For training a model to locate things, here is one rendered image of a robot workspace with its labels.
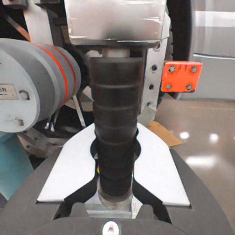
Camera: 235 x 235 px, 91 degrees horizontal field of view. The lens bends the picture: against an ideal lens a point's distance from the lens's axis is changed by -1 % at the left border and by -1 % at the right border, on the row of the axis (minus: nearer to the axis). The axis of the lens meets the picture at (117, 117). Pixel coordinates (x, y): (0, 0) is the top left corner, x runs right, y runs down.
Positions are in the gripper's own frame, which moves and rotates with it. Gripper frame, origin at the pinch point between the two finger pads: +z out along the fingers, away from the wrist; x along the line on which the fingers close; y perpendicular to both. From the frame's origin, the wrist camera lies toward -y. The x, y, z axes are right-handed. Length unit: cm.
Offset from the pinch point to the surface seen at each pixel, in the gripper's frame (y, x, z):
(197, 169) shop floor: 83, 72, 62
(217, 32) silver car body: -13.5, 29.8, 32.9
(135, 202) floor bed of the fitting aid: 75, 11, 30
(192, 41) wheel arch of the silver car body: -11.0, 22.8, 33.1
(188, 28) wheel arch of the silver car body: -14.7, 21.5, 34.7
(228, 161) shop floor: 83, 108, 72
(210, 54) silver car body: -7.4, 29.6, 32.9
